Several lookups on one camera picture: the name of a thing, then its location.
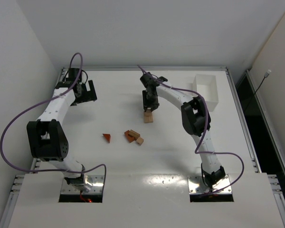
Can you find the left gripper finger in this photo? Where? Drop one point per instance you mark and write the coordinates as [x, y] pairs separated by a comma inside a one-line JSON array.
[[89, 85], [90, 96]]

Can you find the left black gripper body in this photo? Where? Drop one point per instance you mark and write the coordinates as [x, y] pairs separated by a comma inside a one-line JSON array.
[[86, 92]]

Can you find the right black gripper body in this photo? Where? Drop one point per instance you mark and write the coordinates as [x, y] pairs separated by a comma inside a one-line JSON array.
[[150, 102]]

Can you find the small light wood cube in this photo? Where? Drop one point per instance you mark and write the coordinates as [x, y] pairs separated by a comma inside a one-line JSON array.
[[140, 140]]

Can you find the red-brown arch block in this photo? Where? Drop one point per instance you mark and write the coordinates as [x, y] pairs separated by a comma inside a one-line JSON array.
[[129, 138]]

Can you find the red-brown triangle block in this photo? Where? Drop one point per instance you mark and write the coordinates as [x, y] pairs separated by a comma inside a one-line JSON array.
[[107, 137]]

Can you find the white plastic box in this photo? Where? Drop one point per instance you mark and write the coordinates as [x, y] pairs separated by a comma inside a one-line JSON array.
[[206, 85]]

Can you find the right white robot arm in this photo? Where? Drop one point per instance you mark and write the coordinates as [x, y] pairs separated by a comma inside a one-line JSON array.
[[195, 121]]

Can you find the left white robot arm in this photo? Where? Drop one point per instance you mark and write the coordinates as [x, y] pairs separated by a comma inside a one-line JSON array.
[[46, 137]]

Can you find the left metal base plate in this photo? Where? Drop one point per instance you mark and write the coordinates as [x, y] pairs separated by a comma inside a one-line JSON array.
[[87, 184]]

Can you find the metal base plate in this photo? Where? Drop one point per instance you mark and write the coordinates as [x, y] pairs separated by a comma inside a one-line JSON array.
[[87, 184], [197, 186]]

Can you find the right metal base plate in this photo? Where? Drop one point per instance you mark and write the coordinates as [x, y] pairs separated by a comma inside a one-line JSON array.
[[197, 186]]

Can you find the black cable white plug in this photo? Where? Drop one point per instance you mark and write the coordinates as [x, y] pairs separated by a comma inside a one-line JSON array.
[[267, 73]]

